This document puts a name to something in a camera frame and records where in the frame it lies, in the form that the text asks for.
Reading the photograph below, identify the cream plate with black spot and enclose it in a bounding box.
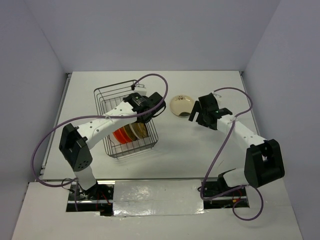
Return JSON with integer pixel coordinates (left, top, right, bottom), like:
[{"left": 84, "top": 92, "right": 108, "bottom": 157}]
[{"left": 169, "top": 94, "right": 195, "bottom": 118}]

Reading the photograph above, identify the yellow patterned dark-rim plate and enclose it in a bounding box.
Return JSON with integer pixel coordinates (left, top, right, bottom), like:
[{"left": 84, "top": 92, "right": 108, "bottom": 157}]
[{"left": 132, "top": 122, "right": 148, "bottom": 139}]

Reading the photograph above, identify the wire dish rack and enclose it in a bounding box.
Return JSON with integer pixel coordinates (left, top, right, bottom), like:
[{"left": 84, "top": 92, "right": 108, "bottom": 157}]
[{"left": 93, "top": 80, "right": 159, "bottom": 159}]

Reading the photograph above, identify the orange plate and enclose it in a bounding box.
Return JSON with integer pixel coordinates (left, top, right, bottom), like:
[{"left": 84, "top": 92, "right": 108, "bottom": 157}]
[
  {"left": 112, "top": 130, "right": 126, "bottom": 144},
  {"left": 118, "top": 127, "right": 131, "bottom": 143}
]

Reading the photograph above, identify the brown olive plate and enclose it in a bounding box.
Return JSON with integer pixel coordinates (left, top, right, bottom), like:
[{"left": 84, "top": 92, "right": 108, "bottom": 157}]
[{"left": 123, "top": 124, "right": 138, "bottom": 142}]

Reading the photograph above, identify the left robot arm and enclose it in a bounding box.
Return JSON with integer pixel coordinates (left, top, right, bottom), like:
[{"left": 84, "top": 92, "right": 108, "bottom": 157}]
[{"left": 59, "top": 92, "right": 166, "bottom": 200}]

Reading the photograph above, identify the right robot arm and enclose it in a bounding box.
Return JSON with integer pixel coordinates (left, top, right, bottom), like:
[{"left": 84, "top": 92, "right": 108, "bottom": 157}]
[{"left": 188, "top": 93, "right": 285, "bottom": 196}]

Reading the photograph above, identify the silver foil tape patch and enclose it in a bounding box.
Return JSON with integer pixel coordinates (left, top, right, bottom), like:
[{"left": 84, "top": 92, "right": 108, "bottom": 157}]
[{"left": 112, "top": 179, "right": 205, "bottom": 217}]

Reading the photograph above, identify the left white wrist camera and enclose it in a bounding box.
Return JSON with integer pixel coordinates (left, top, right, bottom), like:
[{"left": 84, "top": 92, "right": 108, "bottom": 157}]
[{"left": 131, "top": 84, "right": 147, "bottom": 96}]

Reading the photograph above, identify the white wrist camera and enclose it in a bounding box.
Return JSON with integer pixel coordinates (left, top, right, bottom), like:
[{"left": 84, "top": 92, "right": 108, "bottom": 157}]
[
  {"left": 212, "top": 92, "right": 223, "bottom": 104},
  {"left": 131, "top": 84, "right": 147, "bottom": 96}
]

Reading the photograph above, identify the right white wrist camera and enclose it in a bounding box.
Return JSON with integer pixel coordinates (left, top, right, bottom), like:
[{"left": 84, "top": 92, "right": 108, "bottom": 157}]
[{"left": 212, "top": 92, "right": 223, "bottom": 104}]

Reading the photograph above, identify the metal base rail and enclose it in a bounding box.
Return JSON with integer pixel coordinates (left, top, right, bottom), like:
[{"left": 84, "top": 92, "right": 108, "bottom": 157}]
[{"left": 66, "top": 179, "right": 249, "bottom": 217}]

